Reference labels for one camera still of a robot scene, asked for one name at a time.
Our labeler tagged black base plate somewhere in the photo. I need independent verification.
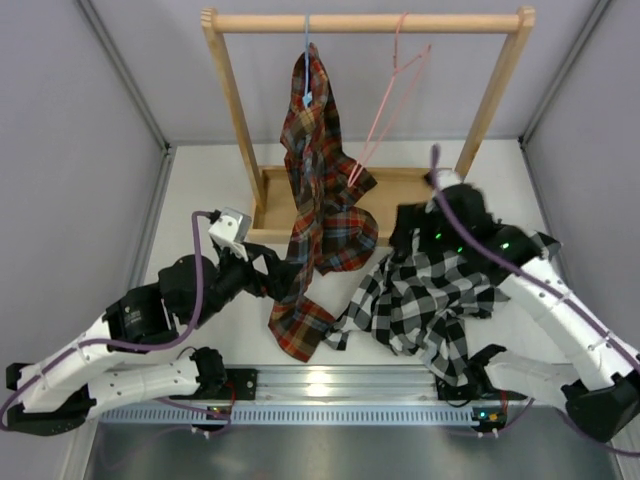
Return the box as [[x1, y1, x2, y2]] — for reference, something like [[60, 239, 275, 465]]
[[217, 368, 259, 401], [435, 376, 503, 407]]

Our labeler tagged wooden clothes rack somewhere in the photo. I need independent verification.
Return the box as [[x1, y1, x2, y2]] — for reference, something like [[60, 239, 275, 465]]
[[200, 5, 537, 247]]

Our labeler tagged brown red plaid shirt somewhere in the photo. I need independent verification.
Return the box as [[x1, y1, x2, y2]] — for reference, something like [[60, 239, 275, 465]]
[[268, 44, 379, 362]]

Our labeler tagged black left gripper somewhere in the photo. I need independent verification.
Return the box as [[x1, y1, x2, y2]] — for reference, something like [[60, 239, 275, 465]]
[[188, 241, 303, 329]]

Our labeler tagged grey slotted cable duct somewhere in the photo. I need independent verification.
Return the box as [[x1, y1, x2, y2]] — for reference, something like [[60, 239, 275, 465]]
[[100, 403, 492, 427]]

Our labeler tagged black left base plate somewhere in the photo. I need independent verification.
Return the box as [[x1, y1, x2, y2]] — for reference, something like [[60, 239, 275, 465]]
[[217, 368, 259, 401]]

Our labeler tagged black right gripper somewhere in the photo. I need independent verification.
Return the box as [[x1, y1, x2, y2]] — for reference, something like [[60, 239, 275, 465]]
[[393, 201, 472, 255]]

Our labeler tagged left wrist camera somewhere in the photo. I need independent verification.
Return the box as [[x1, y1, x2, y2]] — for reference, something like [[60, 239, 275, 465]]
[[208, 207, 252, 261]]

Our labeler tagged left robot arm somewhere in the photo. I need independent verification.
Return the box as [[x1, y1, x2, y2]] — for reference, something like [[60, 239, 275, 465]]
[[1, 243, 302, 437]]

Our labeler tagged black white checkered shirt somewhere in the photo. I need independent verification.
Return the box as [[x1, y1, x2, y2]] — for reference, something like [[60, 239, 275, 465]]
[[319, 199, 562, 389]]

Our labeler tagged aluminium mounting rail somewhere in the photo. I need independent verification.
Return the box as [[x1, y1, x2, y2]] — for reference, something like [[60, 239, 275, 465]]
[[230, 365, 525, 405]]

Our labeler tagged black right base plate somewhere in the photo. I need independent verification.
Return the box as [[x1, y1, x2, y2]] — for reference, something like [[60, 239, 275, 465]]
[[435, 376, 503, 407]]

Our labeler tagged pink wire hanger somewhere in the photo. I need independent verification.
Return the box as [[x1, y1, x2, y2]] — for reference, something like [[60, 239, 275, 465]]
[[347, 12, 431, 187]]

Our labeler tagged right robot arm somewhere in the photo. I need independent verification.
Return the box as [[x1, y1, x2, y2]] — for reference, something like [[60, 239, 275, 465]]
[[391, 170, 639, 443]]

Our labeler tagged blue wire hanger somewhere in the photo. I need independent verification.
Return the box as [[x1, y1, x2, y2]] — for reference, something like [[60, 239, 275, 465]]
[[302, 14, 312, 109]]

